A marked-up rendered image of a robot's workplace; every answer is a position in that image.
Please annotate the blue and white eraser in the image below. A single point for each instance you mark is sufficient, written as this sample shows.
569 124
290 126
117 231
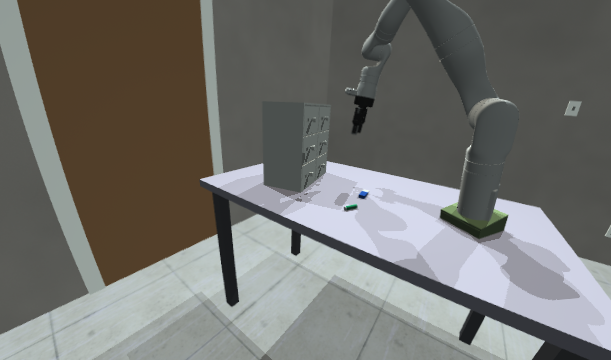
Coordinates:
363 194

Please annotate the grey drawer front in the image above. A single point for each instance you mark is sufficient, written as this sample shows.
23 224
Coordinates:
309 144
310 123
321 165
322 142
308 170
324 115

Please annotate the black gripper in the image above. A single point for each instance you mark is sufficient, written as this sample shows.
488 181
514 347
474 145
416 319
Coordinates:
360 112

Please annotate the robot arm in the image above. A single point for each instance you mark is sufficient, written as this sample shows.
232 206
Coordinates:
458 46

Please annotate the grey chest of drawers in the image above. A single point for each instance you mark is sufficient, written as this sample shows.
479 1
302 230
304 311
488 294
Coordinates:
283 132

